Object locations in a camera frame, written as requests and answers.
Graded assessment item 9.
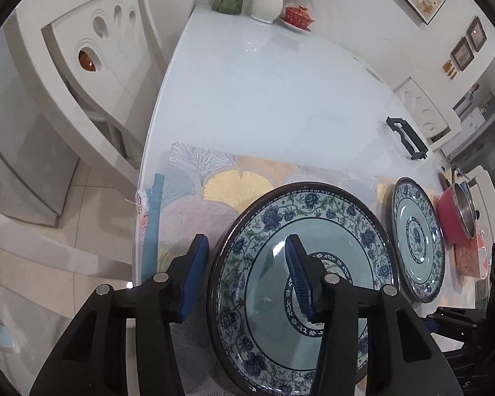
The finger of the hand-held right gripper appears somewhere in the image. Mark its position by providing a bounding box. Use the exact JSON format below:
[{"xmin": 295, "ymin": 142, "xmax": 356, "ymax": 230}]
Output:
[{"xmin": 425, "ymin": 305, "xmax": 493, "ymax": 341}]

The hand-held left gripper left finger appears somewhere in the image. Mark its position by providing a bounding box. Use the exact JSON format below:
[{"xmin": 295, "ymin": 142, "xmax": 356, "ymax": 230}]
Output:
[{"xmin": 29, "ymin": 234, "xmax": 210, "ymax": 396}]

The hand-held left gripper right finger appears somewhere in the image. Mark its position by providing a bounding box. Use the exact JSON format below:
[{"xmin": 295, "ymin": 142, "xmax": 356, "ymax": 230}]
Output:
[{"xmin": 284, "ymin": 234, "xmax": 465, "ymax": 396}]

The large blue floral plate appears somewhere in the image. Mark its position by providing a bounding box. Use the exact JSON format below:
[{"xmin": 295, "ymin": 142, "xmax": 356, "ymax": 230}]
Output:
[{"xmin": 206, "ymin": 182, "xmax": 400, "ymax": 396}]

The fan-pattern placemat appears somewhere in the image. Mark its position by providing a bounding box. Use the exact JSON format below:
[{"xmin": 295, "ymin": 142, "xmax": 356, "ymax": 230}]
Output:
[{"xmin": 135, "ymin": 142, "xmax": 491, "ymax": 380}]

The red steel-lined bowl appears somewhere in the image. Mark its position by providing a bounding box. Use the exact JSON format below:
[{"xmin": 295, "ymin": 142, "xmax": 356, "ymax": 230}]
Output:
[{"xmin": 437, "ymin": 181, "xmax": 479, "ymax": 245}]

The white dining chair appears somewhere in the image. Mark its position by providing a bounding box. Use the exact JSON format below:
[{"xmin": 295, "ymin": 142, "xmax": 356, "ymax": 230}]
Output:
[
  {"xmin": 4, "ymin": 0, "xmax": 170, "ymax": 190},
  {"xmin": 0, "ymin": 202, "xmax": 133, "ymax": 380},
  {"xmin": 392, "ymin": 78, "xmax": 463, "ymax": 151},
  {"xmin": 466, "ymin": 165, "xmax": 495, "ymax": 252}
]

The small blue floral plate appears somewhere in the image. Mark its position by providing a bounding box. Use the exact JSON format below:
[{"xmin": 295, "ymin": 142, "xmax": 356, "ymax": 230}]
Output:
[{"xmin": 391, "ymin": 177, "xmax": 445, "ymax": 304}]

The dark glass door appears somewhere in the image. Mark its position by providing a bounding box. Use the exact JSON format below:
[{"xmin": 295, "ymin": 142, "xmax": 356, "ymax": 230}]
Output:
[{"xmin": 449, "ymin": 119, "xmax": 495, "ymax": 174}]

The white appliance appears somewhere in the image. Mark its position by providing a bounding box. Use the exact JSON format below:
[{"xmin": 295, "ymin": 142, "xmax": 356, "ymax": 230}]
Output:
[{"xmin": 456, "ymin": 103, "xmax": 491, "ymax": 132}]

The grey cabinet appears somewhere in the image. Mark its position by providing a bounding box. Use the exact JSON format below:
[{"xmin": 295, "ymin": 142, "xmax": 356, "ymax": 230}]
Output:
[{"xmin": 0, "ymin": 29, "xmax": 81, "ymax": 227}]

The red lidded cup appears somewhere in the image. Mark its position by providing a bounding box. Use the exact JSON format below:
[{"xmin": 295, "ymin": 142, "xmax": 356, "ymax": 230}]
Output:
[{"xmin": 282, "ymin": 4, "xmax": 315, "ymax": 33}]

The white ceramic vase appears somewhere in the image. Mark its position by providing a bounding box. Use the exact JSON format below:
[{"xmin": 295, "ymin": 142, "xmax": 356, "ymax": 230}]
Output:
[{"xmin": 251, "ymin": 0, "xmax": 284, "ymax": 23}]

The black plastic frame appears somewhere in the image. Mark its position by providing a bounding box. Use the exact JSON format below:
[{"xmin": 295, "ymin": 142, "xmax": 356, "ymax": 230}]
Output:
[{"xmin": 385, "ymin": 116, "xmax": 430, "ymax": 161}]

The small framed wall picture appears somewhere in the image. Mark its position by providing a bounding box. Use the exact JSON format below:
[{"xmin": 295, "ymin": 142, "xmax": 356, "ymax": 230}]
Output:
[
  {"xmin": 466, "ymin": 17, "xmax": 486, "ymax": 52},
  {"xmin": 451, "ymin": 37, "xmax": 474, "ymax": 71}
]

